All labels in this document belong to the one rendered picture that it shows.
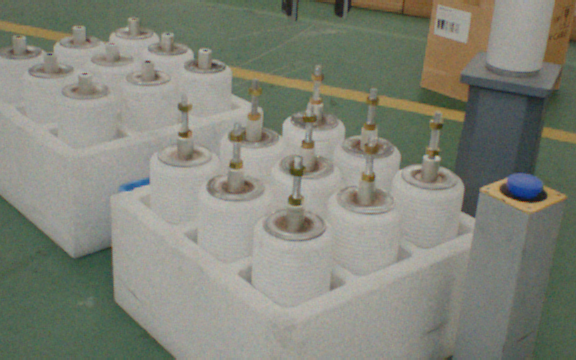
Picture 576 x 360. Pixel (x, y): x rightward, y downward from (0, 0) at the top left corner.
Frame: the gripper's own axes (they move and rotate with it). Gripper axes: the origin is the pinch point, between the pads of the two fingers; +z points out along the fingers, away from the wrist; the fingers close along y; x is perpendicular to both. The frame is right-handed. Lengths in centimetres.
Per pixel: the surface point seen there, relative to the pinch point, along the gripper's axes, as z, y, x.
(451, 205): 23.9, -15.2, 13.0
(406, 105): 47, -64, -73
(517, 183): 14.1, -13.3, 26.5
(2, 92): 28, 33, -57
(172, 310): 39.3, 19.6, 2.2
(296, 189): 16.9, 8.6, 14.9
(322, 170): 21.6, -1.3, 2.4
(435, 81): 44, -77, -80
